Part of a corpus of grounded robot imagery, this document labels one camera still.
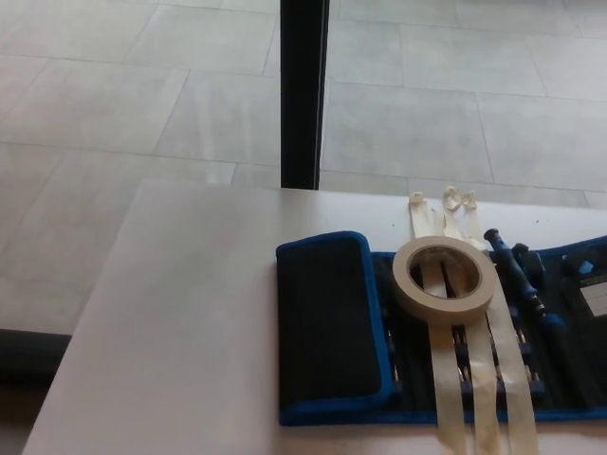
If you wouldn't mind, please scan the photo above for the blue black screwdriver handle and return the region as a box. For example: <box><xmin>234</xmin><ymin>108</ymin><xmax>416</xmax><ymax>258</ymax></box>
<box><xmin>483</xmin><ymin>227</ymin><xmax>566</xmax><ymax>340</ymax></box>

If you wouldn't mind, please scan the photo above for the small blue pry pick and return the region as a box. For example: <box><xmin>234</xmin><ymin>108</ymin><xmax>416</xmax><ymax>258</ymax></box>
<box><xmin>561</xmin><ymin>253</ymin><xmax>597</xmax><ymax>277</ymax></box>

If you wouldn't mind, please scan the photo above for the black blue-trimmed toolkit case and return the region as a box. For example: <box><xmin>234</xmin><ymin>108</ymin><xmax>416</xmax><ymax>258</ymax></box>
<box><xmin>274</xmin><ymin>230</ymin><xmax>607</xmax><ymax>427</ymax></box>

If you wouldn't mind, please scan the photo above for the beige masking tape roll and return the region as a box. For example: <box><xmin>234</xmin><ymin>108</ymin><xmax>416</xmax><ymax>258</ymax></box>
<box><xmin>391</xmin><ymin>235</ymin><xmax>499</xmax><ymax>328</ymax></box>

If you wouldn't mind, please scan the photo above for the black vertical frame post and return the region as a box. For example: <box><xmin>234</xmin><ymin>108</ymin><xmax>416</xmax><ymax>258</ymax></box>
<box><xmin>279</xmin><ymin>0</ymin><xmax>330</xmax><ymax>191</ymax></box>

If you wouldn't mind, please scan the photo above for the small black tool piece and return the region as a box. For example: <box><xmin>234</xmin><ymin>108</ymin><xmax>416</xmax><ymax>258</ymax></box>
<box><xmin>513</xmin><ymin>242</ymin><xmax>544</xmax><ymax>277</ymax></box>

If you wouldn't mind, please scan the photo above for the grey gridded card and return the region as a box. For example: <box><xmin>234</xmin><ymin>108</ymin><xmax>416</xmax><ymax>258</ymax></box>
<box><xmin>575</xmin><ymin>282</ymin><xmax>607</xmax><ymax>329</ymax></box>

